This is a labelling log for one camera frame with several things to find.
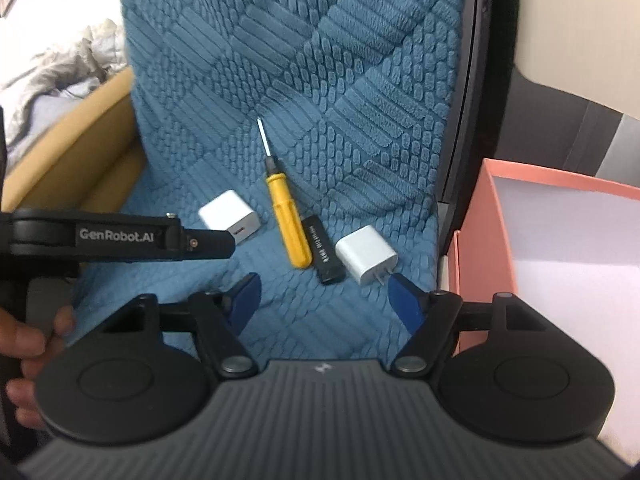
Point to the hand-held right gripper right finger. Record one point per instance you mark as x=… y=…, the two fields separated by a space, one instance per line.
x=404 y=305

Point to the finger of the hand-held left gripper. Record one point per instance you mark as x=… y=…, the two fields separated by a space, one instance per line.
x=207 y=244

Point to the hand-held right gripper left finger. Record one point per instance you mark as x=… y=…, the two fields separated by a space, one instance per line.
x=247 y=296

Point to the white cube charger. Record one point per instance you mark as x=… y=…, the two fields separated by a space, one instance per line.
x=222 y=212

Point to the white charger with prongs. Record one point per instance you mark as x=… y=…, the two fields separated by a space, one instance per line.
x=362 y=252

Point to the yellow screwdriver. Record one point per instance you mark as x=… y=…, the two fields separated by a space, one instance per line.
x=287 y=220

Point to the black flash drive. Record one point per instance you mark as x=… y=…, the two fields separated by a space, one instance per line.
x=322 y=252

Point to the pink cardboard box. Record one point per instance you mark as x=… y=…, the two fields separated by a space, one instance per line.
x=475 y=220

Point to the person's left hand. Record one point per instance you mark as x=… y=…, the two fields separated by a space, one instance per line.
x=22 y=345

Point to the grey crumpled cloth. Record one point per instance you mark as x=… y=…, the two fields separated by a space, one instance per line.
x=65 y=65

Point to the blue quilted blanket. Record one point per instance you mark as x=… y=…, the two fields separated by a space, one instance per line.
x=300 y=60

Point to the tan wooden bed frame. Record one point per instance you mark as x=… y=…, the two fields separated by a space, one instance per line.
x=75 y=135

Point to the black chair frame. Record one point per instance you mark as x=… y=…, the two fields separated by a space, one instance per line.
x=492 y=60

